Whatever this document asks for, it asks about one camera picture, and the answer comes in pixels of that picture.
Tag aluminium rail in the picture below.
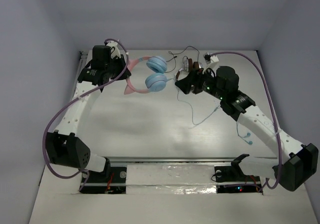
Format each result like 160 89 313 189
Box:
51 155 275 165
54 50 89 159

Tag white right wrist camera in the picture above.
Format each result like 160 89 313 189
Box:
202 52 219 74

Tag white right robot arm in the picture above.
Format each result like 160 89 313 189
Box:
175 66 319 191

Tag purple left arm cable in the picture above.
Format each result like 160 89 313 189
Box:
43 38 130 192

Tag pink blue cat-ear headphones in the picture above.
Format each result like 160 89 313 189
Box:
124 56 169 95

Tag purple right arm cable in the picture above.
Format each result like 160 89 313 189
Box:
211 51 286 189

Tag brown silver headphones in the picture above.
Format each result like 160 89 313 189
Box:
174 56 204 82

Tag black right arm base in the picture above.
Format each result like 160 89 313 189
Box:
210 154 263 193

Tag aluminium rail left side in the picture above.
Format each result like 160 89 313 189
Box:
54 50 89 159

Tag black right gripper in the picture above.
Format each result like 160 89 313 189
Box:
174 65 226 101

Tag aluminium rail front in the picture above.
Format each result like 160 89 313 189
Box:
51 155 275 165

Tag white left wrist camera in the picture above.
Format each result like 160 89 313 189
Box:
104 41 121 59

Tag light blue headphone cable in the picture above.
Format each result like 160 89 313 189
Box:
164 73 254 146

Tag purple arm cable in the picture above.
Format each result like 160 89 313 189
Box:
43 38 130 192
211 51 286 189

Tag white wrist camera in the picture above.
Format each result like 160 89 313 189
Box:
202 52 219 74
104 41 121 59

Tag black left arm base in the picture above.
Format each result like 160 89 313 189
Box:
79 158 127 194

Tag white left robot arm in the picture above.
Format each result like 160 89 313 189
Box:
42 43 130 181

